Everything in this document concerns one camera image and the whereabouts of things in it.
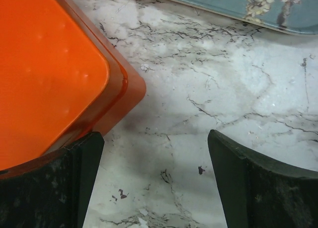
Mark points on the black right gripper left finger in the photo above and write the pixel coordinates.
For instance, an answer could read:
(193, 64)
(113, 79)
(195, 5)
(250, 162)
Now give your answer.
(53, 190)

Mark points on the blue floral serving tray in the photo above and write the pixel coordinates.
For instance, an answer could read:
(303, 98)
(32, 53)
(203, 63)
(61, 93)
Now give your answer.
(288, 16)

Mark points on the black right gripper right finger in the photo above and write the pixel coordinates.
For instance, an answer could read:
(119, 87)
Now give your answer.
(258, 191)

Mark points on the orange cookie tin box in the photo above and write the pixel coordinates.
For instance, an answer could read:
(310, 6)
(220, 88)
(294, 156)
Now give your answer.
(124, 98)

